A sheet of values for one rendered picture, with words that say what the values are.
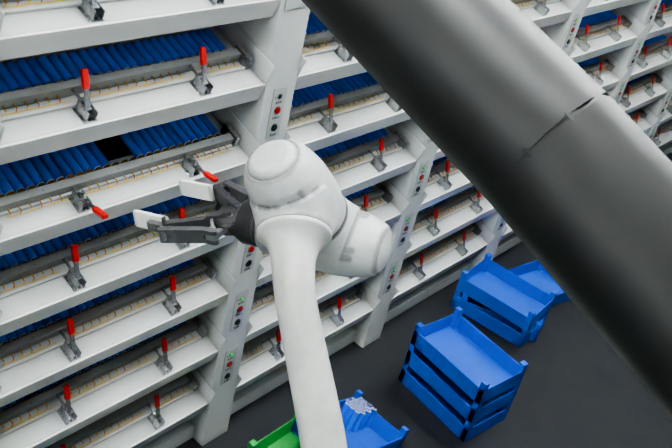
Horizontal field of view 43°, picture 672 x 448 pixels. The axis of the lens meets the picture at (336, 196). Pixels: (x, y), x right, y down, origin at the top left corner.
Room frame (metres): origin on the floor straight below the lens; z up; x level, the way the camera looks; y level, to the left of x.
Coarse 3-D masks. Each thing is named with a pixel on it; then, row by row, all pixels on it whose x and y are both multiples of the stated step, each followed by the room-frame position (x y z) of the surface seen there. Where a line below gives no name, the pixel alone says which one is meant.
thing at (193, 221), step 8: (200, 216) 1.13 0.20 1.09; (208, 216) 1.12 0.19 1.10; (216, 216) 1.13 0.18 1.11; (224, 216) 1.13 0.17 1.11; (168, 224) 1.11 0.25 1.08; (176, 224) 1.11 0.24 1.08; (184, 224) 1.11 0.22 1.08; (192, 224) 1.12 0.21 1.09; (200, 224) 1.12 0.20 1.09; (208, 224) 1.12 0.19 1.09
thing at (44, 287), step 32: (96, 224) 1.46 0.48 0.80; (128, 224) 1.49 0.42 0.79; (0, 256) 1.28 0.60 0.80; (32, 256) 1.31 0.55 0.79; (64, 256) 1.34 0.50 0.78; (96, 256) 1.40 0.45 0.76; (128, 256) 1.43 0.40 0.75; (160, 256) 1.47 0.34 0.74; (192, 256) 1.55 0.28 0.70; (0, 288) 1.23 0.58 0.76; (32, 288) 1.26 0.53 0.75; (64, 288) 1.29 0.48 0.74; (96, 288) 1.33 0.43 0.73; (0, 320) 1.17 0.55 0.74; (32, 320) 1.22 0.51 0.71
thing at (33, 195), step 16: (192, 144) 1.58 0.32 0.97; (208, 144) 1.60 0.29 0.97; (224, 144) 1.64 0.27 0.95; (144, 160) 1.47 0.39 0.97; (160, 160) 1.49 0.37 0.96; (80, 176) 1.35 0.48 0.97; (96, 176) 1.37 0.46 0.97; (112, 176) 1.40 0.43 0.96; (144, 176) 1.45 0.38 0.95; (32, 192) 1.27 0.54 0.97; (48, 192) 1.28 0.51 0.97; (64, 192) 1.32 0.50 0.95; (0, 208) 1.21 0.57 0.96
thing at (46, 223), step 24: (216, 120) 1.72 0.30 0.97; (240, 144) 1.67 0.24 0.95; (216, 168) 1.57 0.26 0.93; (240, 168) 1.63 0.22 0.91; (96, 192) 1.36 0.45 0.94; (120, 192) 1.39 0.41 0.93; (144, 192) 1.42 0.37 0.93; (168, 192) 1.46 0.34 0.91; (24, 216) 1.23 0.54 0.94; (48, 216) 1.26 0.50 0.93; (72, 216) 1.28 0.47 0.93; (96, 216) 1.32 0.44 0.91; (0, 240) 1.16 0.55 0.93; (24, 240) 1.20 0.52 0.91
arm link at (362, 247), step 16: (352, 208) 1.06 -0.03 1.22; (352, 224) 1.04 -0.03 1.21; (368, 224) 1.04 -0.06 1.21; (384, 224) 1.06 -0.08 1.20; (336, 240) 1.01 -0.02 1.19; (352, 240) 1.02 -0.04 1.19; (368, 240) 1.02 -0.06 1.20; (384, 240) 1.04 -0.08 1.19; (320, 256) 1.01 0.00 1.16; (336, 256) 1.01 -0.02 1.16; (352, 256) 1.01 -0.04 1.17; (368, 256) 1.01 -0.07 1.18; (384, 256) 1.03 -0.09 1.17; (336, 272) 1.03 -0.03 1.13; (352, 272) 1.02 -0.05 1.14; (368, 272) 1.02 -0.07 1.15
